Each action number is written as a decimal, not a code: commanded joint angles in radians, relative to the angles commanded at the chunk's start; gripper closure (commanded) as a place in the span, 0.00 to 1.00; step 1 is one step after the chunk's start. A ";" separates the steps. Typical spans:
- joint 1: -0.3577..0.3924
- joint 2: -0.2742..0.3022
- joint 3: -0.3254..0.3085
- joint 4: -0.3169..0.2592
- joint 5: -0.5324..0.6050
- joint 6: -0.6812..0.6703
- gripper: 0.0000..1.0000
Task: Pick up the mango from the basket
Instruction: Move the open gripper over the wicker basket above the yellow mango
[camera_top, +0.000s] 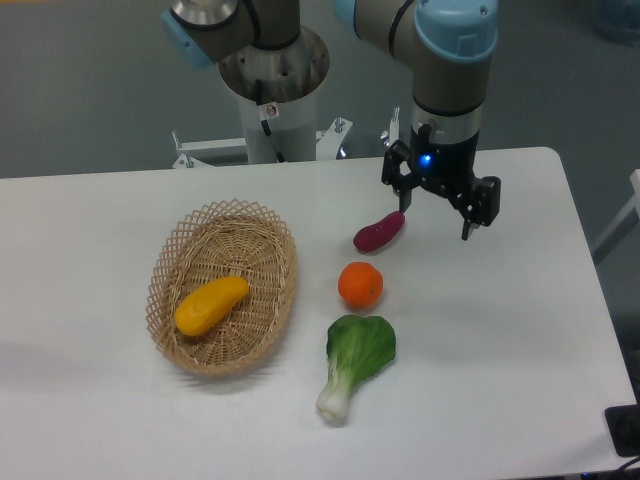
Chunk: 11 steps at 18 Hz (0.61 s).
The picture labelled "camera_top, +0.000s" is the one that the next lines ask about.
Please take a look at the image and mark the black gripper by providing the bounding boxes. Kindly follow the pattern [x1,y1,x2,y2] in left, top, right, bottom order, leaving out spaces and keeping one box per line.
[381,110,501,241]

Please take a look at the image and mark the yellow mango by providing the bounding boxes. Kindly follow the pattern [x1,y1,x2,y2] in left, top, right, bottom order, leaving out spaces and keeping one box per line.
[174,276,249,337]

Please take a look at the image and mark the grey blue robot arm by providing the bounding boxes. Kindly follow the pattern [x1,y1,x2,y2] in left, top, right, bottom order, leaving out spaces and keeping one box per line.
[161,1,501,236]

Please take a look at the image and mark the woven wicker basket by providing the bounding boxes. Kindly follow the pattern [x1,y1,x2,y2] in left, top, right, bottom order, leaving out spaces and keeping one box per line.
[146,199,297,376]

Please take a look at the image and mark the purple sweet potato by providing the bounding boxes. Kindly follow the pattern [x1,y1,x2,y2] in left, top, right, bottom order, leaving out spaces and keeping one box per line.
[353,211,405,253]

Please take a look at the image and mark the orange fruit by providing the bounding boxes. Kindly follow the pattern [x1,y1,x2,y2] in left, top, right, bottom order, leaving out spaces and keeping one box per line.
[337,262,384,308]

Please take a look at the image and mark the green bok choy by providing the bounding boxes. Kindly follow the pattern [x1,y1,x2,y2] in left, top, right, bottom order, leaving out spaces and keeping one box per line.
[316,314,396,425]

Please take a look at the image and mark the black device at table edge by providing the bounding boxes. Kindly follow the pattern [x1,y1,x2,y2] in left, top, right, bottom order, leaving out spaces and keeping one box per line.
[604,404,639,458]

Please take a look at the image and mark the white metal base frame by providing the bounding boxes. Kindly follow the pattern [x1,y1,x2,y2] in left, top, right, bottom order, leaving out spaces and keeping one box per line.
[171,106,400,169]

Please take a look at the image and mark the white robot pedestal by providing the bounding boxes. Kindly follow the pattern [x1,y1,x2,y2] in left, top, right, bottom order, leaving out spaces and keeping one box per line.
[237,94,316,163]

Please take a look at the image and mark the black cable on pedestal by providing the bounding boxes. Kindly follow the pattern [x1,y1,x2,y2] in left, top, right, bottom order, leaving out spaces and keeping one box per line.
[254,78,287,164]

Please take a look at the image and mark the white frame at right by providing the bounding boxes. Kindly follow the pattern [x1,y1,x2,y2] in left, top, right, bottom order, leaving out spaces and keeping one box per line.
[590,169,639,265]

